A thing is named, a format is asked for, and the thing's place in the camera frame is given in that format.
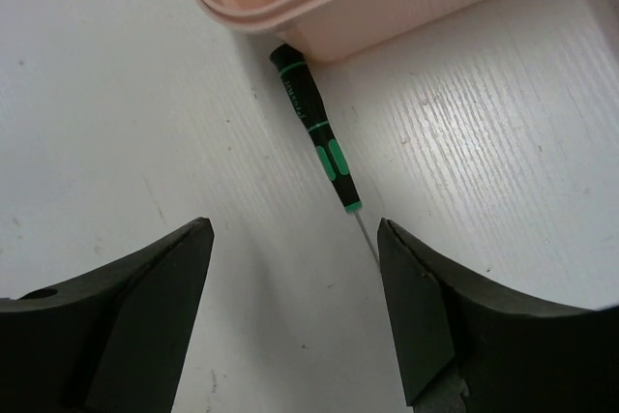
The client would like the thin black green screwdriver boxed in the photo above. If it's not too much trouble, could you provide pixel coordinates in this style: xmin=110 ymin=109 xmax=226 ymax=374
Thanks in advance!
xmin=270 ymin=44 xmax=379 ymax=267

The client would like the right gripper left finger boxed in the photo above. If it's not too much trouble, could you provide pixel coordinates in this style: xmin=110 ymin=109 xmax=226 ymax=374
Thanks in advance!
xmin=1 ymin=218 xmax=214 ymax=412

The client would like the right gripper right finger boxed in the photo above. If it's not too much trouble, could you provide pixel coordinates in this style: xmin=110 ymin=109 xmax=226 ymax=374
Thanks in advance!
xmin=377 ymin=220 xmax=618 ymax=412

